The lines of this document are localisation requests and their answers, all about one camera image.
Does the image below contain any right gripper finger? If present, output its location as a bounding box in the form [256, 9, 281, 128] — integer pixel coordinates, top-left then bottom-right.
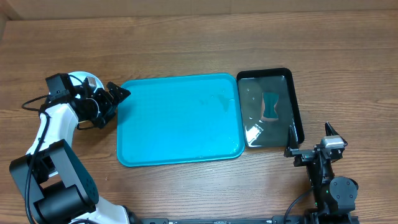
[284, 126, 299, 157]
[325, 121, 338, 136]

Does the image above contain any light blue plate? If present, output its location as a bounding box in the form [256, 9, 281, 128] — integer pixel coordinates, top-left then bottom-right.
[69, 71, 104, 89]

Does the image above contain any green scrubbing sponge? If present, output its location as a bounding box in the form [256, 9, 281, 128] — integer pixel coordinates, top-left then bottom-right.
[261, 92, 279, 122]

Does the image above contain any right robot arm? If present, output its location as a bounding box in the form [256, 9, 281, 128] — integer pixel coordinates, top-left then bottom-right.
[283, 123, 359, 223]

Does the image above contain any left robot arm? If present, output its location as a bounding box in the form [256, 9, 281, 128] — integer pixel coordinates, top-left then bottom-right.
[9, 74, 140, 223]

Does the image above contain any black water tray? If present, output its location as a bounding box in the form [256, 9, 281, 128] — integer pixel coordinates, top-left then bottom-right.
[236, 68, 305, 148]

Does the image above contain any teal plastic tray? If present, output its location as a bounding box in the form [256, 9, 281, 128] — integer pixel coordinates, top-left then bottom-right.
[116, 73, 245, 167]

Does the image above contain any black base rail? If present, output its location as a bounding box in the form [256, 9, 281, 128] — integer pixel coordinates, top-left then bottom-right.
[140, 215, 310, 224]

